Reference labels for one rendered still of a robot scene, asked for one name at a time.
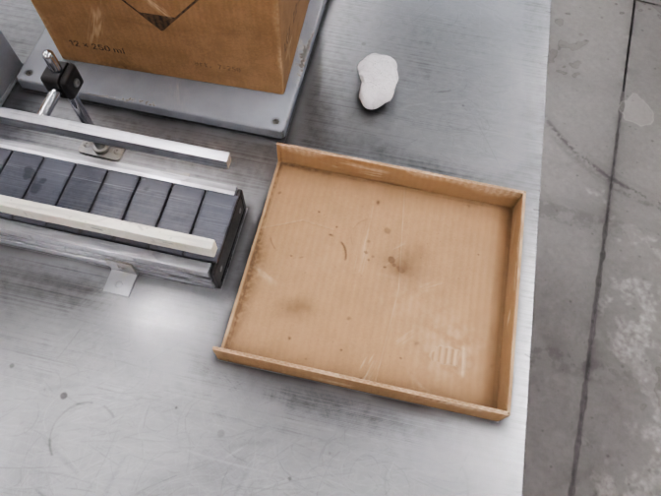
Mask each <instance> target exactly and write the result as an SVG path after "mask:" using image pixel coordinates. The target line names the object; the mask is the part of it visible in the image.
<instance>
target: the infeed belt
mask: <svg viewBox="0 0 661 496"><path fill-rule="evenodd" d="M107 173H108V174H107ZM172 186H173V188H172ZM205 194H206V195H205ZM0 195H3V196H8V197H13V198H18V199H22V200H27V201H32V202H37V203H42V204H45V205H50V206H55V207H60V208H64V209H69V210H74V211H79V212H83V213H88V214H93V215H98V216H102V217H111V218H116V219H120V220H125V221H129V222H134V223H138V224H143V225H148V226H153V227H157V228H162V229H167V230H172V231H176V232H181V233H186V234H191V235H195V236H200V237H204V238H209V239H213V240H214V241H215V243H216V246H217V250H216V253H215V256H214V257H210V256H205V255H200V254H195V253H191V252H186V251H181V250H177V249H172V248H167V247H162V246H158V245H153V244H148V243H145V242H140V241H135V240H131V239H126V238H121V237H116V236H112V235H107V234H102V233H98V232H93V231H88V230H83V229H79V228H75V227H70V226H66V225H61V224H56V223H52V222H47V221H42V220H37V219H33V218H28V217H20V216H15V215H10V214H5V213H1V212H0V218H3V219H8V220H12V221H17V222H22V223H26V224H31V225H36V226H40V227H45V228H50V229H54V230H59V231H64V232H69V233H73V234H78V235H82V236H86V237H91V238H96V239H100V240H105V241H110V242H114V243H119V244H124V245H129V246H133V247H138V248H143V249H147V250H152V251H156V252H160V253H165V254H170V255H174V256H179V257H184V258H188V259H193V260H198V261H203V262H207V263H211V264H212V263H216V264H217V261H218V258H219V255H220V252H221V249H222V246H223V243H224V240H225V237H226V234H227V231H228V228H229V225H230V223H231V220H232V217H233V214H234V211H235V208H236V205H237V202H238V199H239V198H238V196H234V195H229V194H224V193H219V192H214V191H210V190H208V191H207V192H206V190H205V189H200V188H196V187H191V186H186V185H181V184H176V183H174V185H173V183H171V182H166V181H161V180H157V179H152V178H147V177H143V176H142V178H141V176H138V175H133V174H128V173H123V172H119V171H114V170H109V171H108V169H104V168H99V167H94V166H89V165H84V164H80V163H77V164H75V163H74V162H70V161H66V160H61V159H56V158H51V157H44V156H42V155H33V154H28V153H23V152H18V151H12V150H8V149H4V148H0Z"/></svg>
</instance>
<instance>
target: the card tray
mask: <svg viewBox="0 0 661 496"><path fill-rule="evenodd" d="M276 149H277V160H278V162H277V166H276V169H275V172H274V175H273V179H272V182H271V185H270V190H269V193H268V196H267V199H266V203H265V206H264V209H263V212H262V216H261V219H260V222H259V225H258V229H257V232H256V235H255V238H254V242H253V245H252V248H251V251H250V255H249V258H248V261H247V264H246V268H245V271H244V274H243V277H242V280H241V283H240V286H239V290H238V293H237V296H236V299H235V303H234V306H233V309H232V312H231V316H230V319H229V322H228V325H227V329H226V332H225V335H224V338H223V342H222V345H221V347H217V346H213V347H212V350H213V352H214V353H215V355H216V357H217V358H218V359H220V360H225V361H229V362H234V363H238V364H243V365H247V366H252V367H256V368H260V369H265V370H269V371H273V372H277V373H282V374H286V375H291V376H295V377H300V378H304V379H309V380H313V381H318V382H322V383H326V384H331V385H335V386H340V387H343V388H348V389H352V390H357V391H361V392H366V393H370V394H375V395H379V396H384V397H388V398H392V399H397V400H401V401H406V402H410V403H418V404H423V405H426V406H431V407H435V408H440V409H444V410H449V411H453V412H457V413H462V414H466V415H471V416H475V417H480V418H484V419H489V420H493V421H500V420H502V419H504V418H506V417H509V416H511V392H512V378H513V365H514V351H515V337H516V323H517V309H518V296H519V282H520V268H521V254H522V240H523V227H524V213H525V199H526V191H521V190H516V189H512V188H507V187H502V186H497V185H492V184H487V183H482V182H477V181H472V180H467V179H462V178H457V177H451V176H446V175H442V174H437V173H432V172H427V171H422V170H417V169H412V168H407V167H402V166H397V165H392V164H387V163H382V162H377V161H372V160H368V159H363V158H358V157H352V156H347V155H338V154H333V153H328V152H323V151H318V150H313V149H308V148H303V147H298V146H293V145H288V144H284V143H279V142H277V143H276Z"/></svg>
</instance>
